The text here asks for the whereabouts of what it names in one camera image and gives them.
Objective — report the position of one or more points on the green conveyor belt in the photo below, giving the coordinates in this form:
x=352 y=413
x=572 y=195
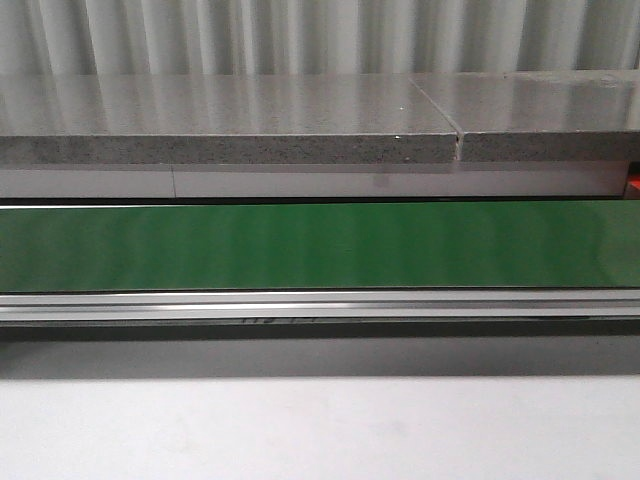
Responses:
x=181 y=264

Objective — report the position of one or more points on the pleated grey curtain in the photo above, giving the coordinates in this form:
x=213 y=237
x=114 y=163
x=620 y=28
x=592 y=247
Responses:
x=305 y=37

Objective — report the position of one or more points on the grey stone counter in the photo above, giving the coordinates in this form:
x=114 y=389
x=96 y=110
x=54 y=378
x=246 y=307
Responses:
x=365 y=136

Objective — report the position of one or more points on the red plastic tray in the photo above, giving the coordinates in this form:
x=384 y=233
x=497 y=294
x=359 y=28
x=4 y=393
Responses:
x=632 y=189

